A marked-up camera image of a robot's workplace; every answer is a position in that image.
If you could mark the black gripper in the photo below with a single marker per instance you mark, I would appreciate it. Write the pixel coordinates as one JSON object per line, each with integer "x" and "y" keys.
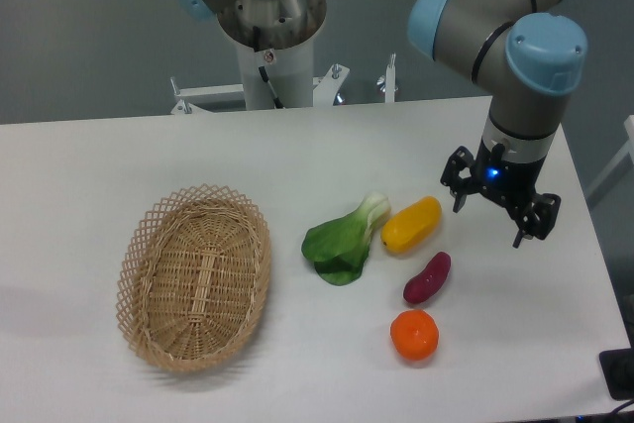
{"x": 508, "y": 184}

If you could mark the yellow mango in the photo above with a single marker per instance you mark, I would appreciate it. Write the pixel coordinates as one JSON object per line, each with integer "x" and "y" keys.
{"x": 412, "y": 225}

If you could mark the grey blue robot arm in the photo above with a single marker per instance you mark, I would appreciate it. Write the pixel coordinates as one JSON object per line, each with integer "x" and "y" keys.
{"x": 528, "y": 60}

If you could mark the purple sweet potato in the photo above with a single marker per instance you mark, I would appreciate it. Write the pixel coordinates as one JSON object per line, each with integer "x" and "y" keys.
{"x": 429, "y": 281}

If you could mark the orange tangerine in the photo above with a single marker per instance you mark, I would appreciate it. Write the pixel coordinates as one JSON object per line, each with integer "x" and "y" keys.
{"x": 414, "y": 335}

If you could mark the green bok choy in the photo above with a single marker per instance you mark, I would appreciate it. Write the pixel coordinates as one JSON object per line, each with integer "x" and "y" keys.
{"x": 339, "y": 248}

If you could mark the black device at table edge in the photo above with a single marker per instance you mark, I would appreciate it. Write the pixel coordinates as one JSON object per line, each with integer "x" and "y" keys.
{"x": 617, "y": 368}

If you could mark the woven wicker basket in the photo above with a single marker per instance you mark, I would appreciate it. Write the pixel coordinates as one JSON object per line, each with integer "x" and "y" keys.
{"x": 194, "y": 280}

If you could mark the white frame right edge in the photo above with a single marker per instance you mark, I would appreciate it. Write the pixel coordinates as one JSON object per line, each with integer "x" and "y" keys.
{"x": 615, "y": 169}

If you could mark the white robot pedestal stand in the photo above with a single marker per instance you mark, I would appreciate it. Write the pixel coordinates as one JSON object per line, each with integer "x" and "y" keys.
{"x": 271, "y": 80}

